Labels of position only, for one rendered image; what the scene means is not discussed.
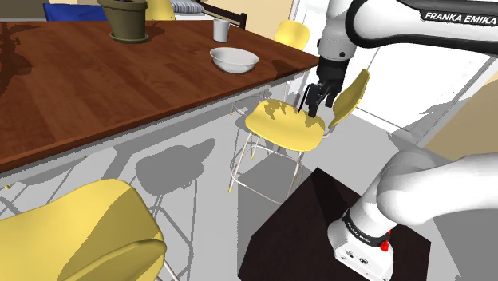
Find brown wooden table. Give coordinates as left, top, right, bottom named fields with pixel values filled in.
left=0, top=19, right=321, bottom=177

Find white cup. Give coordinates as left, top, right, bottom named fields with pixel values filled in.
left=212, top=18, right=231, bottom=43

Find dark robot stand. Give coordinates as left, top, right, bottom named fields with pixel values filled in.
left=238, top=167, right=432, bottom=281

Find white bowl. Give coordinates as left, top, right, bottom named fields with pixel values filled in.
left=209, top=46, right=260, bottom=74

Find yellow chair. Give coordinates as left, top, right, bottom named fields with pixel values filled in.
left=0, top=178, right=180, bottom=281
left=145, top=0, right=176, bottom=22
left=228, top=69, right=371, bottom=205
left=273, top=19, right=311, bottom=52

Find blue upholstered seat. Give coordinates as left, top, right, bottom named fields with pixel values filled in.
left=42, top=2, right=109, bottom=22

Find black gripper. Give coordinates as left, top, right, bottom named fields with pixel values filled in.
left=298, top=57, right=350, bottom=118

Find olive green flower pot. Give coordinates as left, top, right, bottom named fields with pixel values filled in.
left=97, top=0, right=150, bottom=44

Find dark bed with striped pillow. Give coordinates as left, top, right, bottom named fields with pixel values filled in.
left=169, top=0, right=248, bottom=30

